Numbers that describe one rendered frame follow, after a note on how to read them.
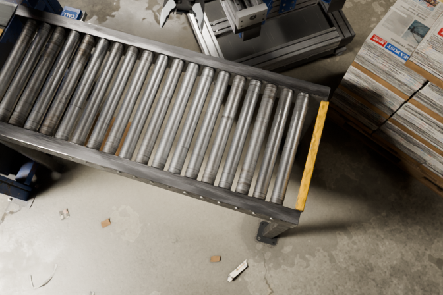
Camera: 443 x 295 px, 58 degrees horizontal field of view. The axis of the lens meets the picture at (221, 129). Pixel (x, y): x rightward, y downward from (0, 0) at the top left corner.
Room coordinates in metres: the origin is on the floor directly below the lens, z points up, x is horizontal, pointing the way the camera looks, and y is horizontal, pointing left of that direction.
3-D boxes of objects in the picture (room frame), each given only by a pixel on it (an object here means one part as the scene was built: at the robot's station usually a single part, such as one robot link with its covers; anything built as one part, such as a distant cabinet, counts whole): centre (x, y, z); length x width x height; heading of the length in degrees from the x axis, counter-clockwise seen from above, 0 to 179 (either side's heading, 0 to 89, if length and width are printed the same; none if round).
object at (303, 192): (0.38, -0.33, 0.81); 0.43 x 0.03 x 0.02; 162
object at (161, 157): (0.56, 0.17, 0.77); 0.47 x 0.05 x 0.05; 162
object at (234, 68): (0.84, 0.21, 0.74); 1.34 x 0.05 x 0.12; 72
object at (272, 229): (0.16, -0.24, 0.34); 0.06 x 0.06 x 0.68; 72
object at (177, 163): (0.54, 0.11, 0.77); 0.47 x 0.05 x 0.05; 162
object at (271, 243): (0.16, -0.24, 0.01); 0.14 x 0.13 x 0.01; 162
